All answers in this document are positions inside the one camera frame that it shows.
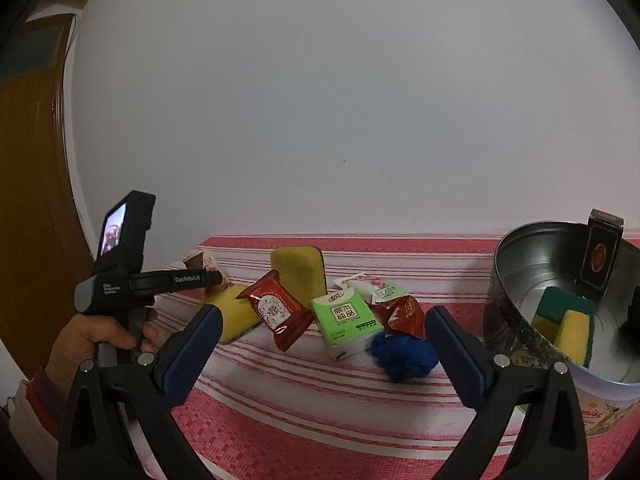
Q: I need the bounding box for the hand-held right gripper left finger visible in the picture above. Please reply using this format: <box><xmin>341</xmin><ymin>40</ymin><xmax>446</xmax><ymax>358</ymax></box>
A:
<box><xmin>56</xmin><ymin>305</ymin><xmax>224</xmax><ymax>480</ymax></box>

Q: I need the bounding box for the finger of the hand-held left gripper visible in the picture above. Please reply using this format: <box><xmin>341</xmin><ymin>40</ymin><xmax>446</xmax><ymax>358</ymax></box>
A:
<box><xmin>201</xmin><ymin>270</ymin><xmax>231</xmax><ymax>292</ymax></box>

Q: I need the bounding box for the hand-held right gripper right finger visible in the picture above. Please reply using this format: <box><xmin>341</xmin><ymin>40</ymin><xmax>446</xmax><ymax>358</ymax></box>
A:
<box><xmin>424</xmin><ymin>306</ymin><xmax>589</xmax><ymax>480</ymax></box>

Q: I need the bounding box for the yellow sponge green scourer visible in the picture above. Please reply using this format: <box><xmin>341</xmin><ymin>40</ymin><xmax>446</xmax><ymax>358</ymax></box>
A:
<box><xmin>554</xmin><ymin>305</ymin><xmax>597</xmax><ymax>369</ymax></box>
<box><xmin>270</xmin><ymin>245</ymin><xmax>329</xmax><ymax>302</ymax></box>
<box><xmin>202</xmin><ymin>284</ymin><xmax>262</xmax><ymax>345</ymax></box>
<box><xmin>531</xmin><ymin>286</ymin><xmax>596</xmax><ymax>338</ymax></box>

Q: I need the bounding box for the blue cloth ball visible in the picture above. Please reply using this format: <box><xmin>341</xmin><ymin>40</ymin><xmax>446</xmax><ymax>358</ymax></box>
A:
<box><xmin>370</xmin><ymin>332</ymin><xmax>439</xmax><ymax>384</ymax></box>

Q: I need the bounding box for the red snack packet white label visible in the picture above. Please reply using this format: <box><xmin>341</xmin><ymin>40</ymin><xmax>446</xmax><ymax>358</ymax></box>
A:
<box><xmin>234</xmin><ymin>269</ymin><xmax>314</xmax><ymax>353</ymax></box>

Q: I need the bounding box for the dark red foil packet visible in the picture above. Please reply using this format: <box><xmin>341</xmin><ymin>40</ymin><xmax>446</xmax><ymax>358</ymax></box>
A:
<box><xmin>372</xmin><ymin>294</ymin><xmax>427</xmax><ymax>342</ymax></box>

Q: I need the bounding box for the round metal cookie tin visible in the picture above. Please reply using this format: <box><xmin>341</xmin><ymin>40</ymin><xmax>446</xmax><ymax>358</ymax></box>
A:
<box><xmin>481</xmin><ymin>220</ymin><xmax>640</xmax><ymax>440</ymax></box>

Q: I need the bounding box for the black cardboard box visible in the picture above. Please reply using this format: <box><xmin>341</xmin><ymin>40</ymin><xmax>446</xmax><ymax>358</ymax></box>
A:
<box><xmin>575</xmin><ymin>208</ymin><xmax>626</xmax><ymax>302</ymax></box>

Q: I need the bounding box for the black yarn ball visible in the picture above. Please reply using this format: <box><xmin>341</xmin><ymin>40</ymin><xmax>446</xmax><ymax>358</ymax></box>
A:
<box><xmin>616</xmin><ymin>285</ymin><xmax>640</xmax><ymax>356</ymax></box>

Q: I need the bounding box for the person's left forearm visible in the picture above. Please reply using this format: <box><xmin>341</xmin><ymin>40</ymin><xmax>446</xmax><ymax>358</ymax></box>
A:
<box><xmin>7</xmin><ymin>365</ymin><xmax>68</xmax><ymax>466</ymax></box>

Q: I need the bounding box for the person's left hand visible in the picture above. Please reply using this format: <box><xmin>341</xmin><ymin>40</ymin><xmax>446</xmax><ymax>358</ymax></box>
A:
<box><xmin>47</xmin><ymin>308</ymin><xmax>160</xmax><ymax>403</ymax></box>

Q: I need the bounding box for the beige paper packet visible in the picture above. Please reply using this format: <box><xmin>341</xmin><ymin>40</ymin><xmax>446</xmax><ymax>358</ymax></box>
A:
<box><xmin>183</xmin><ymin>251</ymin><xmax>221</xmax><ymax>277</ymax></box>

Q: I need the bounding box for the white green snack packet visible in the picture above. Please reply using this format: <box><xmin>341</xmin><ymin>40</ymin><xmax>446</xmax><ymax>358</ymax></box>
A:
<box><xmin>333</xmin><ymin>273</ymin><xmax>412</xmax><ymax>307</ymax></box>

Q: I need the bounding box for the green tissue pack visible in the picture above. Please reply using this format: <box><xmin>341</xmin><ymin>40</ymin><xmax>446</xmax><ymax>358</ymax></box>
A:
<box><xmin>309</xmin><ymin>290</ymin><xmax>386</xmax><ymax>361</ymax></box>

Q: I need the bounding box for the red white striped tablecloth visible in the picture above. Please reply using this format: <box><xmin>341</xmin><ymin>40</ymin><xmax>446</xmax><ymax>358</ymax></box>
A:
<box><xmin>135</xmin><ymin>232</ymin><xmax>640</xmax><ymax>480</ymax></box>

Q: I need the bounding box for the brown wooden door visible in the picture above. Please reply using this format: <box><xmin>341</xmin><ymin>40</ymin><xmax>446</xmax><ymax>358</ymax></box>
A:
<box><xmin>0</xmin><ymin>10</ymin><xmax>101</xmax><ymax>376</ymax></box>

